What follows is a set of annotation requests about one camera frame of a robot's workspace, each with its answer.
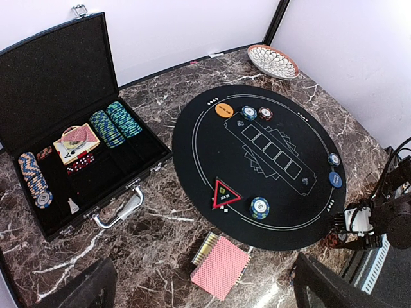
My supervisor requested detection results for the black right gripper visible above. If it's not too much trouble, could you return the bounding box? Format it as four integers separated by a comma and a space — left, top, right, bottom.
293, 160, 410, 307

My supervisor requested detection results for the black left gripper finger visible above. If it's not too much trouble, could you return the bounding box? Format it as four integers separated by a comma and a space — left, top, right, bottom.
33, 258, 117, 307

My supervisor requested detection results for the brown poker chip stack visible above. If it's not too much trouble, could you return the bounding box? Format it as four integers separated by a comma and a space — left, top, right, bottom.
324, 232, 347, 248

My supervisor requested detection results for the blue round blind button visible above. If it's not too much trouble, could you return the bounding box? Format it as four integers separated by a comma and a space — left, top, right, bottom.
328, 171, 342, 189

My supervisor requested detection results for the orange round blind button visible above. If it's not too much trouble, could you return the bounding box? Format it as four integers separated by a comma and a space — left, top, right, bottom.
214, 103, 234, 118

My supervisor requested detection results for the small silver case key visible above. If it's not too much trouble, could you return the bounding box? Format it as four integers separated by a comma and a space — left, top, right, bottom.
67, 198, 80, 214

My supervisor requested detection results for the blue and tan chip row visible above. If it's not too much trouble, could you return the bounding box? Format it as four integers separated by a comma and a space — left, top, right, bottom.
18, 152, 53, 209

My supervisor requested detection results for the round black poker mat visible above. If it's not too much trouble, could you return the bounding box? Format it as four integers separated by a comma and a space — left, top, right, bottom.
172, 85, 346, 251

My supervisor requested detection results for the gold card box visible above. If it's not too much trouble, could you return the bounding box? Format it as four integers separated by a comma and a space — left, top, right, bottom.
191, 232, 219, 266

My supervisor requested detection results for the red card deck on table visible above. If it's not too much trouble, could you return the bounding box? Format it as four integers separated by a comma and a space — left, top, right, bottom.
191, 237, 250, 301

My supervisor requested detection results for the red triangular all-in marker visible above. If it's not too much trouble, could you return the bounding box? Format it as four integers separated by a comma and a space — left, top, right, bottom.
213, 177, 243, 209

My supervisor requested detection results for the red dice row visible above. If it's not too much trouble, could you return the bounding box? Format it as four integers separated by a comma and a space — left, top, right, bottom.
66, 153, 95, 175

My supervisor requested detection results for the black poker chip case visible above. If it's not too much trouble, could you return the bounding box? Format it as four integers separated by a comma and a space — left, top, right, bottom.
1, 12, 172, 241

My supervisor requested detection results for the orange and black chip row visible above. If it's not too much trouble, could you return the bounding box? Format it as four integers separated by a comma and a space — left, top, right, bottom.
36, 146, 53, 161

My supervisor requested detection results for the red card deck in case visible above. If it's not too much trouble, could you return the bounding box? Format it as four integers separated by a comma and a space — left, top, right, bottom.
53, 123, 100, 165

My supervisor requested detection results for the clear round dealer button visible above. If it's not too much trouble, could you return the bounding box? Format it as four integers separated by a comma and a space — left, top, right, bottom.
61, 126, 87, 150

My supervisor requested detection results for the green and blue chip row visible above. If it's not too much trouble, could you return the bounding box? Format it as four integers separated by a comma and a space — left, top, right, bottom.
89, 110, 125, 148

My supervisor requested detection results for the teal and blue chip row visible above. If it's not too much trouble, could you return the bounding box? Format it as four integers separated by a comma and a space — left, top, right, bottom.
106, 101, 143, 138

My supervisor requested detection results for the white slotted cable duct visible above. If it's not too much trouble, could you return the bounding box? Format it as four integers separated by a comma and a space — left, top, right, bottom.
353, 234, 390, 295

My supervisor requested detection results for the black right frame post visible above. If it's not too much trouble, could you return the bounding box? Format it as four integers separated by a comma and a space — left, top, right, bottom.
262, 0, 290, 46

